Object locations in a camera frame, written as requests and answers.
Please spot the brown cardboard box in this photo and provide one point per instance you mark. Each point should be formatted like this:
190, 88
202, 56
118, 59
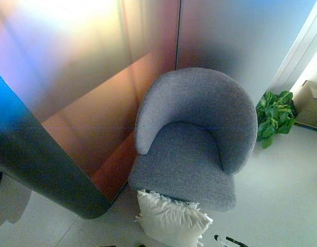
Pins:
312, 108

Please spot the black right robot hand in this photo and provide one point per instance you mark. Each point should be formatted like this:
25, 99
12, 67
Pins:
228, 241

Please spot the white fringed pillow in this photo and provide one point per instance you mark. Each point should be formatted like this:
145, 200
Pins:
168, 221

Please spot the grey fabric armchair sofa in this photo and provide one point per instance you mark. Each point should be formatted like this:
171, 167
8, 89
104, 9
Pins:
194, 154

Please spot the green leafy potted plant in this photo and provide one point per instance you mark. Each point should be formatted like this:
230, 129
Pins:
273, 115

